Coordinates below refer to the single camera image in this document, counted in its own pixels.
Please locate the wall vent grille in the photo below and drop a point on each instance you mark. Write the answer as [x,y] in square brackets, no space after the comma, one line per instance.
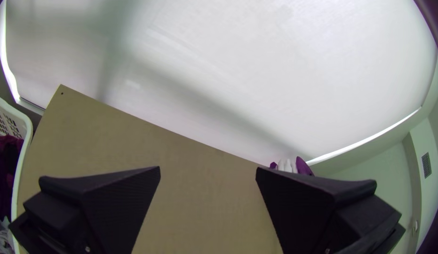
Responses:
[426,165]

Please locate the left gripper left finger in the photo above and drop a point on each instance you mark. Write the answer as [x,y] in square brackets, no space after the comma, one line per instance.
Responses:
[98,208]

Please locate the pile of folded clothes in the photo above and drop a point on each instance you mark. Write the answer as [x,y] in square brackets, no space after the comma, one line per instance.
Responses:
[290,165]

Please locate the white laundry basket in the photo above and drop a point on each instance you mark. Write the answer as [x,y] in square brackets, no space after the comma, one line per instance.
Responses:
[27,124]

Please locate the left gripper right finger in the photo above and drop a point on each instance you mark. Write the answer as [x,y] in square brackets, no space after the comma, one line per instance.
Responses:
[310,211]

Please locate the heap of clothes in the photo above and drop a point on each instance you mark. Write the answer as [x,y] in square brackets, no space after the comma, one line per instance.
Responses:
[6,158]

